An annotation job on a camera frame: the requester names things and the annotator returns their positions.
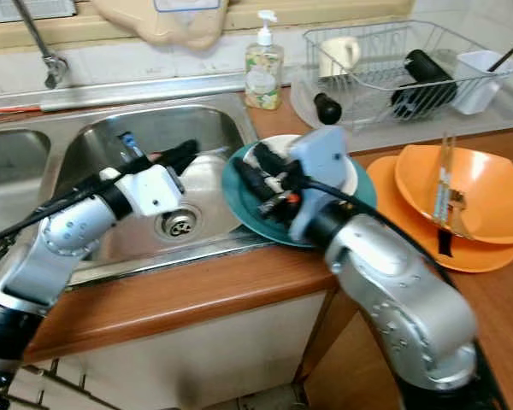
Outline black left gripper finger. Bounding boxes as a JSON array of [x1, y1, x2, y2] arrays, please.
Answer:
[[118, 131, 149, 164], [159, 138, 202, 177]]

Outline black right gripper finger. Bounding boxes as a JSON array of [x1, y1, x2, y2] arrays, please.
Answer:
[[243, 159, 284, 207], [254, 141, 294, 177]]

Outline white kitchen cabinet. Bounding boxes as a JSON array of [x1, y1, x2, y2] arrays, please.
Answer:
[[9, 290, 403, 410]]

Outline stainless steel double sink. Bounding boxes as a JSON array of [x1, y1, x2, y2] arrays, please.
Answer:
[[0, 73, 259, 287]]

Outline teal plate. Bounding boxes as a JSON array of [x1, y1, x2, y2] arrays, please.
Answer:
[[221, 141, 377, 249]]

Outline sink drain strainer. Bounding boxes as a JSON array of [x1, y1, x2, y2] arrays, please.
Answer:
[[158, 209, 198, 239]]

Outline white bowl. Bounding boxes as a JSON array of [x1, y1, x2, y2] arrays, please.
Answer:
[[242, 134, 360, 204]]

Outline small black cup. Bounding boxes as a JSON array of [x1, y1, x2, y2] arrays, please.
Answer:
[[313, 92, 344, 126]]

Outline floral soap dispenser bottle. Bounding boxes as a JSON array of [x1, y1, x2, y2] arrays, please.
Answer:
[[244, 10, 286, 110]]

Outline chrome faucet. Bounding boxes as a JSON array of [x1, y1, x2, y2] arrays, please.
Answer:
[[15, 0, 70, 91]]

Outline beige plastic board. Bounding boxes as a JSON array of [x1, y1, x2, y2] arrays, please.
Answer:
[[92, 0, 229, 50]]

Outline cream mug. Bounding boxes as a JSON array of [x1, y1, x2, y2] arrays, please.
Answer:
[[318, 36, 363, 80]]

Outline grey drain tray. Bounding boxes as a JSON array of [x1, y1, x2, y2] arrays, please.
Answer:
[[289, 81, 513, 156]]

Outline clear blue-rimmed plastic lid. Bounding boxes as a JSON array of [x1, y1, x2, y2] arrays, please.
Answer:
[[152, 0, 223, 13]]

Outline black bottle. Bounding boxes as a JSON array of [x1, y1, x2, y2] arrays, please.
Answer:
[[390, 49, 459, 120]]

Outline white plastic grate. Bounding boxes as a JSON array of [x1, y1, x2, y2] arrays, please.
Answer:
[[0, 0, 74, 22]]

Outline orange bowl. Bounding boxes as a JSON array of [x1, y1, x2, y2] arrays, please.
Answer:
[[394, 144, 513, 245]]

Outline orange plate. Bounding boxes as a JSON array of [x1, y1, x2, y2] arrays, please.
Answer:
[[364, 154, 513, 275]]

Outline white utensil holder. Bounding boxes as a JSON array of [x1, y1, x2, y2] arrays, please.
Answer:
[[455, 50, 513, 116]]

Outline dark thin utensil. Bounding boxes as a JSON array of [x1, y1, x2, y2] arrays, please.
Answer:
[[487, 38, 513, 74]]

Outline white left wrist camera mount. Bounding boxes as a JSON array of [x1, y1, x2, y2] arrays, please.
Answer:
[[120, 164, 186, 220]]

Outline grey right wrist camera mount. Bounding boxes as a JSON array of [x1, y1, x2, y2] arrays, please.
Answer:
[[288, 125, 348, 242]]

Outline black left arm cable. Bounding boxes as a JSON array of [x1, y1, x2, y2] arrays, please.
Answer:
[[0, 154, 168, 253]]

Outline wire dish rack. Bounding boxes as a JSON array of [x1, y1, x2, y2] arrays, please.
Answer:
[[302, 20, 513, 129]]

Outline orange cable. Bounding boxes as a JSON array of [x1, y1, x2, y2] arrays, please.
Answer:
[[0, 102, 45, 116]]

